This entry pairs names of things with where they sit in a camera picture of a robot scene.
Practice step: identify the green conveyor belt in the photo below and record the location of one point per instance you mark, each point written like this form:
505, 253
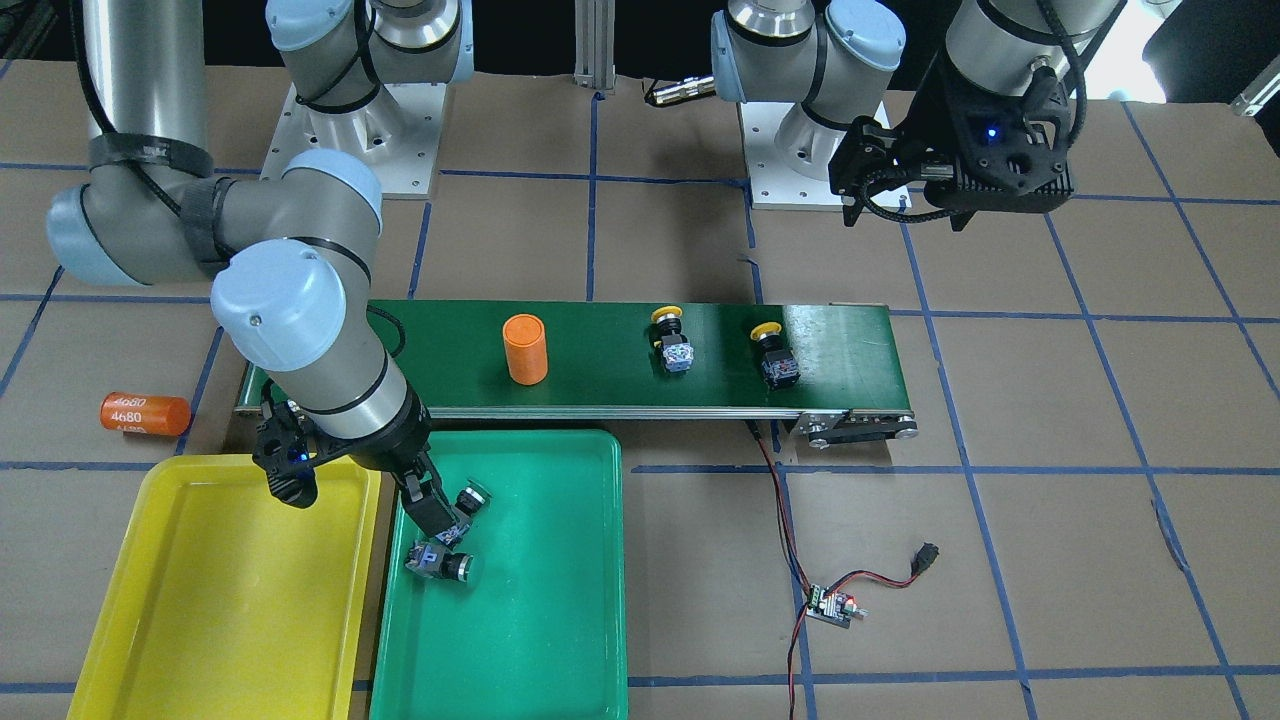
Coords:
620, 360

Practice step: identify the green push button switch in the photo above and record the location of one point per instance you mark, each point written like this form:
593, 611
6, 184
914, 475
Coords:
472, 499

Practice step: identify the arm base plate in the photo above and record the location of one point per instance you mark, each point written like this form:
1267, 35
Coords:
787, 156
397, 136

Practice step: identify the small motor controller board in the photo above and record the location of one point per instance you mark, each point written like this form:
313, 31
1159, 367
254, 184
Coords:
833, 607

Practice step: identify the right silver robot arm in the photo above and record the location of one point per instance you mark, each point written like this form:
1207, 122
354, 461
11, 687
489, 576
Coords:
288, 259

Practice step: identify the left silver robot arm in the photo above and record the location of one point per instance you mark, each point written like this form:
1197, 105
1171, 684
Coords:
838, 62

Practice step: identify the yellow push button switch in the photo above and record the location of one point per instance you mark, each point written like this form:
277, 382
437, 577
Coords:
671, 345

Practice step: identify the aluminium frame post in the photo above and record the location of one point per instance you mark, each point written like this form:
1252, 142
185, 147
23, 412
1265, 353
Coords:
593, 28

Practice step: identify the yellow plastic tray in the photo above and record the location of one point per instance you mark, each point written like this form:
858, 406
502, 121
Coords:
225, 603

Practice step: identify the plain orange cylinder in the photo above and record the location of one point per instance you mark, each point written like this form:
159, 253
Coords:
524, 338

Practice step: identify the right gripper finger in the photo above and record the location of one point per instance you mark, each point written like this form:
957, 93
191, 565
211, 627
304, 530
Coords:
422, 498

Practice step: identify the green plastic tray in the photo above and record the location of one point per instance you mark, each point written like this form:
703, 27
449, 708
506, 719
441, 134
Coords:
540, 632

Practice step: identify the black barrel plug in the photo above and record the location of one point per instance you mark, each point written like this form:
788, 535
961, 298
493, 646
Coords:
924, 559

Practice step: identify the orange cylinder 4680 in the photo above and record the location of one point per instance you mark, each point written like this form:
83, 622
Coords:
152, 415

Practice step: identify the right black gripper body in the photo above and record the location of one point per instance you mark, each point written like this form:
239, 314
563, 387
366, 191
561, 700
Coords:
400, 447

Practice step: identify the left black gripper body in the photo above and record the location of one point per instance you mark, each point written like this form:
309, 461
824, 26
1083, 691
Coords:
935, 120

